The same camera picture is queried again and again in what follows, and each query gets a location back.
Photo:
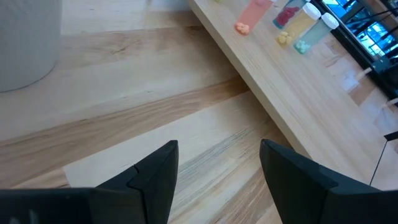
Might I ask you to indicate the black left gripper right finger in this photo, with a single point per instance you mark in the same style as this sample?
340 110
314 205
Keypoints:
298 193

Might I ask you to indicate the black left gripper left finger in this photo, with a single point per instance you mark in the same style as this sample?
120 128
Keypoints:
140 193

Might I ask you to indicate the teal medicine bottle white tablets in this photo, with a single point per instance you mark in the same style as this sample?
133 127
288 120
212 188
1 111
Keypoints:
315 32

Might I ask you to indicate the yellow medicine bottle white tablets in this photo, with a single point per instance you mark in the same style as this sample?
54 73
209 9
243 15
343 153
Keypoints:
300 25

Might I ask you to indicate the blue medicine bottle red capsules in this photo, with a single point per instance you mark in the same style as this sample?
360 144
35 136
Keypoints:
286 17

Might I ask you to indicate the pink-filled vial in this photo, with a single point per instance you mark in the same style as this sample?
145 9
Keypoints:
252 17

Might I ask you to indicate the white plant pot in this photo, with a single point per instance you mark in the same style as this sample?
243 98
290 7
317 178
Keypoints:
28 46

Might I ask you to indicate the black table frame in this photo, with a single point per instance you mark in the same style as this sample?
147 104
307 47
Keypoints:
382 74

